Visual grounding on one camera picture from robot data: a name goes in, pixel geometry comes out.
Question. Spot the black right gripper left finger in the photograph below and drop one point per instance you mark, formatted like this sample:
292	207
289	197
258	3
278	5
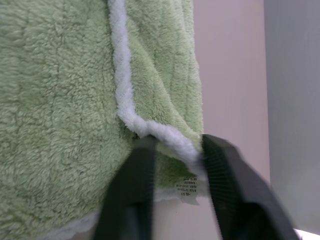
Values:
130	192

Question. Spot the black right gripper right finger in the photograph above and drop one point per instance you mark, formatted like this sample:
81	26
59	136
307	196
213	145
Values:
237	190

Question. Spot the green towel with white trim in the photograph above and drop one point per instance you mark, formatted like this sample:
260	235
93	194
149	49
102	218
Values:
62	100

